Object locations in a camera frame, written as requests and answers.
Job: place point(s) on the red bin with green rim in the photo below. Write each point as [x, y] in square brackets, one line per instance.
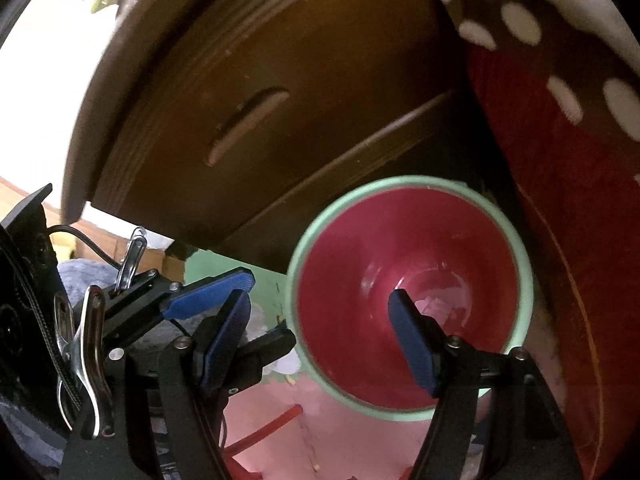
[450, 240]

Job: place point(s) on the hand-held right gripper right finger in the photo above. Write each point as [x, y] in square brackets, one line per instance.
[417, 345]

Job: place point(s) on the brown white printed blanket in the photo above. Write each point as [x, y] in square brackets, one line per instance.
[500, 60]

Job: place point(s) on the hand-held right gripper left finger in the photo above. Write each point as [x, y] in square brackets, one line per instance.
[225, 330]

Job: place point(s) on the red cloth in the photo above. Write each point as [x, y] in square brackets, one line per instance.
[550, 185]

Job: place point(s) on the metal spring clip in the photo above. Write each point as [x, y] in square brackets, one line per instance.
[92, 340]
[131, 260]

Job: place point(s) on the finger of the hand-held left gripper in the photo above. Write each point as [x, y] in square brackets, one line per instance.
[210, 294]
[270, 350]

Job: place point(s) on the wooden nightstand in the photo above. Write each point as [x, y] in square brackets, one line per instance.
[250, 110]

